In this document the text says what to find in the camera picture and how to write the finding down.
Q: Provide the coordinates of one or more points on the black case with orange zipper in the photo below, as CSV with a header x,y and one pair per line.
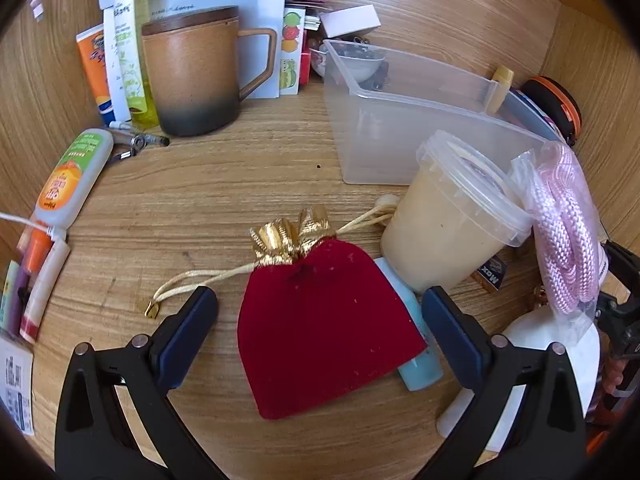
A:
x,y
555,95

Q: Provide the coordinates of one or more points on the white and red stick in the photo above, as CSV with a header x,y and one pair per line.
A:
x,y
45,285

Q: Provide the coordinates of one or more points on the fruit sticker sheet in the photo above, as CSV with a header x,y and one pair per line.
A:
x,y
290,35

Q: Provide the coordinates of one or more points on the orange lip balm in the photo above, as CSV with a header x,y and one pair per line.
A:
x,y
40,252

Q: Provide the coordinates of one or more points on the clear tub with cream filling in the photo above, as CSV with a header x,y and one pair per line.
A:
x,y
440,230

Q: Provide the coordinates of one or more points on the purple stick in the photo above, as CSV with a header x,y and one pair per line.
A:
x,y
23,290

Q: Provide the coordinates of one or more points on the white tube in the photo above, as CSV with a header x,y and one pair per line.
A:
x,y
114,60

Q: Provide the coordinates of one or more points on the clear plastic storage bin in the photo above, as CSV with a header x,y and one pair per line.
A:
x,y
390,130

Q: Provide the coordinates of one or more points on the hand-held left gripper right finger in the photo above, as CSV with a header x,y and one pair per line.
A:
x,y
445,330

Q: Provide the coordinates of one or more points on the metal key clip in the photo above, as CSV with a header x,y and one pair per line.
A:
x,y
137,141

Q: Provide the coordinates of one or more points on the small white box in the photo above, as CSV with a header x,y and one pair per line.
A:
x,y
350,20

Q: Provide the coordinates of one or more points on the white printed label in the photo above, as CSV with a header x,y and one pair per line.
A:
x,y
15,385

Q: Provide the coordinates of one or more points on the orange sunscreen tube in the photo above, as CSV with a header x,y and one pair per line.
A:
x,y
92,65

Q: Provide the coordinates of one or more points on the yellow bottle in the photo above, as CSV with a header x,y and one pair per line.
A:
x,y
501,80

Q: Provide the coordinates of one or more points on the small brown box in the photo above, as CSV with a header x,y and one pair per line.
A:
x,y
492,275

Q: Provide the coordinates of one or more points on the brown mug with lid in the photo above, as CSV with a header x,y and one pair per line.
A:
x,y
195,75

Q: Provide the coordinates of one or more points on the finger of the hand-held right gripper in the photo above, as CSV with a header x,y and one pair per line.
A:
x,y
617,315
622,260

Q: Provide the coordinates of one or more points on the bowl of beads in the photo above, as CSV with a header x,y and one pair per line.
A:
x,y
320,60

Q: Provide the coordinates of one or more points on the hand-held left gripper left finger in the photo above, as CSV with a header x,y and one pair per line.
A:
x,y
192,330

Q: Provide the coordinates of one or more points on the white bottle with orange label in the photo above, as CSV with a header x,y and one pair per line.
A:
x,y
70,175

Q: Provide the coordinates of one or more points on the white round object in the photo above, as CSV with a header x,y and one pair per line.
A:
x,y
530,331

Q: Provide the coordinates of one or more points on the light blue tube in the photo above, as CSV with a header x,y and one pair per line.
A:
x,y
422,375

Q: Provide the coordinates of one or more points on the yellow-green spray bottle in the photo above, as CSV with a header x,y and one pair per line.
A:
x,y
132,60

